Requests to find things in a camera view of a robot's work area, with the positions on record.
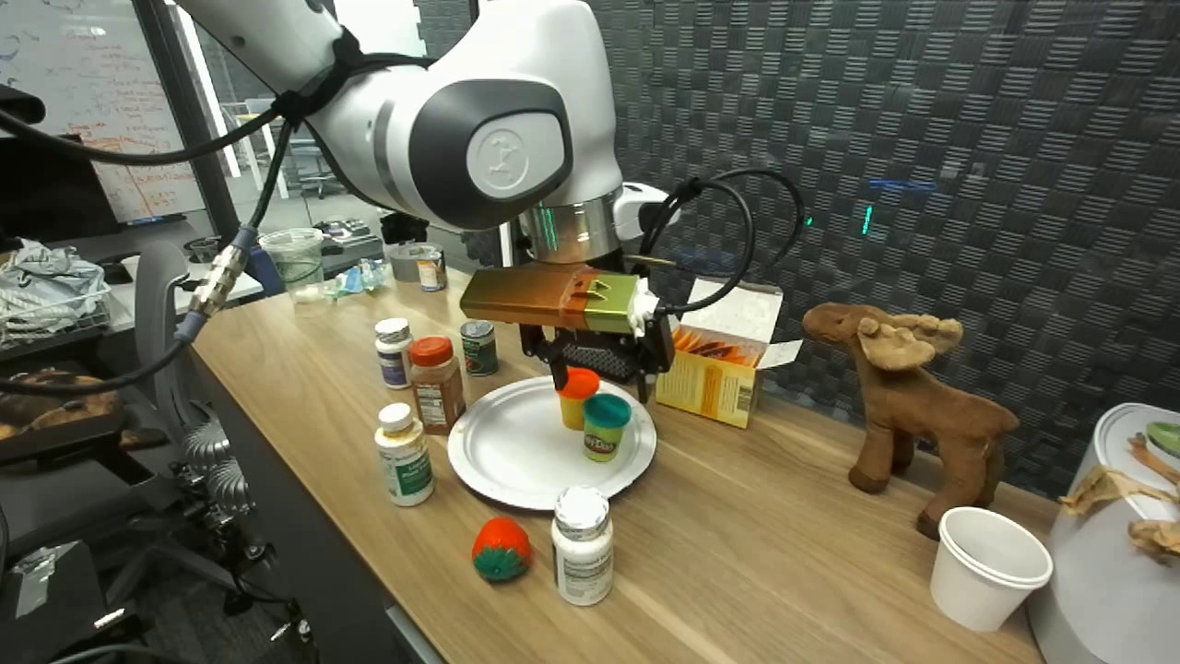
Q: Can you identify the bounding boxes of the black monitor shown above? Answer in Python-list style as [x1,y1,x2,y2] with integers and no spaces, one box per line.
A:
[0,130,125,245]

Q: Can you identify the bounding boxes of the white pill bottle white cap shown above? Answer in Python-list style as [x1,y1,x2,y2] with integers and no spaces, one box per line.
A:
[551,482,615,607]

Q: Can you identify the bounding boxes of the brown patterned bag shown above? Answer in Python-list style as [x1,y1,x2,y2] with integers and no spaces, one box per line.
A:
[0,365,125,460]

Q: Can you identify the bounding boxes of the white paper cup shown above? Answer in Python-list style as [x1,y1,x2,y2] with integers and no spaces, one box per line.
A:
[926,502,1059,639]

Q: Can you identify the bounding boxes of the yellow tub teal lid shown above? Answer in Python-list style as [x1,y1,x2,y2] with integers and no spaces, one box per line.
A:
[581,391,633,465]

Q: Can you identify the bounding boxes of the small white bottle blue label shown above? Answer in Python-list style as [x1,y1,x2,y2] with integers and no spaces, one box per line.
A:
[374,313,418,396]

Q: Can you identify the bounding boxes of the yellow tub orange lid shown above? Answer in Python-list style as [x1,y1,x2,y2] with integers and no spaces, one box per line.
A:
[556,365,604,435]

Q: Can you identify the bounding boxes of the open yellow cardboard box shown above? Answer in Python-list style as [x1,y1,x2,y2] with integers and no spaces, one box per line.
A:
[653,278,807,433]

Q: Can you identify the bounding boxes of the white round plate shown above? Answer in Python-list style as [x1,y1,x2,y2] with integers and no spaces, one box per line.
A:
[442,371,664,518]

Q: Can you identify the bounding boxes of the spice bottle orange lid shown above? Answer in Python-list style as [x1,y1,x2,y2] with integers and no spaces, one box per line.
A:
[407,337,470,435]

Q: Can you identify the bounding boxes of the cream vitamin bottle green label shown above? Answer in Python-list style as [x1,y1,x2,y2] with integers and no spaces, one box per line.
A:
[374,400,438,509]

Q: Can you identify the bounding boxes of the black cable metal connector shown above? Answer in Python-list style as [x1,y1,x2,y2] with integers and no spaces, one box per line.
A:
[0,104,309,400]

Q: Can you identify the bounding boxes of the black metal pole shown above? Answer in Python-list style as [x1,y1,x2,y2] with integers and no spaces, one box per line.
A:
[131,0,254,270]

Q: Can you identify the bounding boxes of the tin can orange label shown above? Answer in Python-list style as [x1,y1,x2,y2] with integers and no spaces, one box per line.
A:
[409,241,450,294]

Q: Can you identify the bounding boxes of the clear plastic container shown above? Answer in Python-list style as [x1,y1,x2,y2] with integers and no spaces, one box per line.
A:
[261,224,330,299]

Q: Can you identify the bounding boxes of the small green can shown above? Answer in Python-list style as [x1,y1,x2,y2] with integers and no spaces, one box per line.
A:
[458,318,504,379]

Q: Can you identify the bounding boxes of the pile of grey clothes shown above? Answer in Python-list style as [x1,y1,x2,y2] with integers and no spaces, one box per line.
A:
[0,236,117,353]

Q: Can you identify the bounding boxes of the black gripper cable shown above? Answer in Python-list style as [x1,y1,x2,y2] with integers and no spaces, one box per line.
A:
[633,167,810,318]

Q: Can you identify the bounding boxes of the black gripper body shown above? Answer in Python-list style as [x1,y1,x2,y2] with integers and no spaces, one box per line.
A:
[522,310,681,371]

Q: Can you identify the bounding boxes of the red and green ball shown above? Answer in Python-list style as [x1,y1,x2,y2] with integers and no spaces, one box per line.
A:
[470,511,536,588]

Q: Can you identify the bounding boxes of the brown plush moose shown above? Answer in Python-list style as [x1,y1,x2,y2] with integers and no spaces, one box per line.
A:
[799,299,1026,543]

